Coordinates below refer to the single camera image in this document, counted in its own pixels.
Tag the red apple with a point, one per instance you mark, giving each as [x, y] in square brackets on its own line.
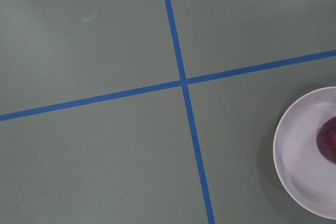
[326, 140]

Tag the pink plate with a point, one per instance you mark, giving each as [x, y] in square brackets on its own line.
[305, 174]

